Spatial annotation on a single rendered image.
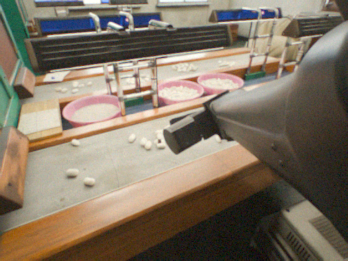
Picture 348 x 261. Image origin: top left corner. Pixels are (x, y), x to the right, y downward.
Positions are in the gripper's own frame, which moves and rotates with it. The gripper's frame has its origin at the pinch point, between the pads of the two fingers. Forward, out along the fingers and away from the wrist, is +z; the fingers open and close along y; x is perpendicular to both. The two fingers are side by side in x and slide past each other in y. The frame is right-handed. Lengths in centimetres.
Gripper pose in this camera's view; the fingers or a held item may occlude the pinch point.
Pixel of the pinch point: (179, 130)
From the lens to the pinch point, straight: 59.3
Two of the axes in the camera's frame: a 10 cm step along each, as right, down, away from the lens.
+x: 2.9, 9.6, -0.1
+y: -8.9, 2.7, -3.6
